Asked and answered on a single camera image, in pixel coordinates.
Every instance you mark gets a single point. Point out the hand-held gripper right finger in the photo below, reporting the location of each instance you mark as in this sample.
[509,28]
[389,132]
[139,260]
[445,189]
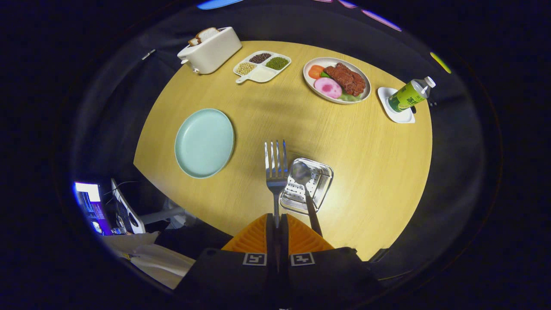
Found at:
[327,275]

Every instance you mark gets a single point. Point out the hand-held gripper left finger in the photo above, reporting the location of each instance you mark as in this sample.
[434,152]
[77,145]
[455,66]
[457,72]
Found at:
[232,275]

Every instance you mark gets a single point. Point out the metal fork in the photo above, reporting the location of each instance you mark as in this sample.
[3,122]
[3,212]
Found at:
[276,181]

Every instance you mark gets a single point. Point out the metal spoon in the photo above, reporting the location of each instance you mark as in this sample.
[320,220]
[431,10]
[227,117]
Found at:
[301,172]

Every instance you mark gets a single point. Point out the white cloth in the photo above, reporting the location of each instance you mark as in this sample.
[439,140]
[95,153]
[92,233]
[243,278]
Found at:
[159,265]

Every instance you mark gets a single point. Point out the pale green round plate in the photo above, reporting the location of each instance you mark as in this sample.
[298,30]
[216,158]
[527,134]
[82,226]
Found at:
[204,144]

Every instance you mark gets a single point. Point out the lit computer monitor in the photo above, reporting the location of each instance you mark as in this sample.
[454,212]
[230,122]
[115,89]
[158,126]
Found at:
[90,202]

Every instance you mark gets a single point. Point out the white square coaster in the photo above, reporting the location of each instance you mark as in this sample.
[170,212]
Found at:
[400,116]

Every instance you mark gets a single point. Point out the green lettuce leaf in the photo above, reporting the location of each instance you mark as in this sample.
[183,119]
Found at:
[351,97]

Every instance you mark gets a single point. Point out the pink ham slice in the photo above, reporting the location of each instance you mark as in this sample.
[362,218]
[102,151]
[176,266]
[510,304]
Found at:
[328,88]

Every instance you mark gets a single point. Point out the white oval food plate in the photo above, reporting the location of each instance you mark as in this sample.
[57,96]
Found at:
[312,88]

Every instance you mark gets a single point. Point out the green label bottle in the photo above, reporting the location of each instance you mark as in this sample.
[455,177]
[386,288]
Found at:
[409,95]

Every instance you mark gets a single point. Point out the brown meat pieces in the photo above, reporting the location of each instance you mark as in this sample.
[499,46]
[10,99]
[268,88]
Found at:
[346,78]

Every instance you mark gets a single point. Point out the white divided dish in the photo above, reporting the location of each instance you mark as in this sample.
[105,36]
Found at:
[262,75]

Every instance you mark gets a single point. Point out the orange carrot slice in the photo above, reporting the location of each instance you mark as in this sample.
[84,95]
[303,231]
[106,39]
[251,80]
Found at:
[316,71]

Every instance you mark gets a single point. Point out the yellow soybean pile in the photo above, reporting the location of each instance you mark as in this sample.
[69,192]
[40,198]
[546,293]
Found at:
[246,68]

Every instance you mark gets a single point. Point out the green bean pile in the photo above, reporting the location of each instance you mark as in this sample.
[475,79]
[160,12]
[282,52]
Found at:
[277,63]

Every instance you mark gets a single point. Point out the dark bean pile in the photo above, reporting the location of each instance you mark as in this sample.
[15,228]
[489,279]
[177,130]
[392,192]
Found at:
[260,57]

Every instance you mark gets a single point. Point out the white toaster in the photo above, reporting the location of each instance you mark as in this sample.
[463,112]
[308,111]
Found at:
[213,54]

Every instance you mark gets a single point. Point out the white clip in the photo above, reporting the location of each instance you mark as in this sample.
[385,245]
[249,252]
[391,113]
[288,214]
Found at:
[149,54]

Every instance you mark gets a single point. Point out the small toast slice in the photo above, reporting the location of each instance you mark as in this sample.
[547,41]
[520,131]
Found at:
[193,41]

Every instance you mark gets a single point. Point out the large toast slice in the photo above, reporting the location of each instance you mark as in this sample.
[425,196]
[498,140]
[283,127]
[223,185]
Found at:
[207,33]

